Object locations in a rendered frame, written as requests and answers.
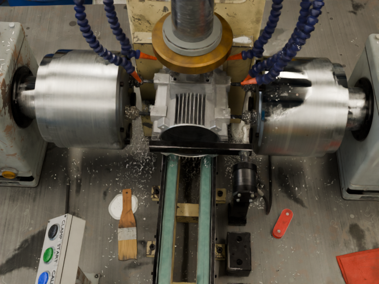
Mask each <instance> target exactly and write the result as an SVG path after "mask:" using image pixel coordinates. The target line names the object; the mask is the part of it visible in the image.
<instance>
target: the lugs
mask: <svg viewBox="0 0 379 284"><path fill-rule="evenodd" d="M162 69H163V70H165V71H166V72H169V71H170V70H169V69H168V68H167V67H165V66H164V65H163V68H162ZM222 71H223V65H221V66H219V67H218V68H217V69H214V72H215V73H217V74H219V73H220V72H222ZM169 127H170V119H168V118H166V117H163V118H161V119H159V120H158V121H157V128H159V129H160V130H163V131H164V130H165V129H167V128H169ZM209 129H211V130H212V131H214V132H219V131H221V130H222V122H221V121H219V120H217V119H214V120H212V121H210V128H209ZM162 154H164V155H166V156H168V155H170V154H171V153H162ZM209 156H211V157H212V158H213V157H216V156H218V155H215V154H209Z"/></svg>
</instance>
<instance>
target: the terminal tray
mask: <svg viewBox="0 0 379 284"><path fill-rule="evenodd" d="M179 75H180V76H178V78H176V79H177V80H176V81H175V80H174V78H172V76H170V84H169V86H170V88H169V95H170V98H171V100H172V99H175V94H176V95H177V98H178V97H179V94H180V96H181V97H183V93H184V97H185V96H187V93H188V96H191V94H192V96H193V97H194V94H195V97H198V94H199V97H200V98H201V97H203V99H205V95H206V99H207V100H209V101H211V100H212V99H213V83H214V70H213V76H212V77H211V79H209V81H208V82H207V81H206V79H205V78H204V76H203V74H182V73H181V74H179ZM180 78H181V79H182V80H181V79H180ZM202 79H203V80H202ZM178 80H180V81H178ZM186 80H187V81H186ZM194 81H195V82H194Z"/></svg>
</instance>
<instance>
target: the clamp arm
mask: <svg viewBox="0 0 379 284"><path fill-rule="evenodd" d="M148 150H149V152H156V153H185V154H215V155H231V156H240V153H241V155H242V154H243V152H244V154H247V153H248V156H251V155H252V153H253V144H242V143H224V142H223V141H219V142H218V143H212V142H196V141H166V140H161V139H156V140H149V141H148Z"/></svg>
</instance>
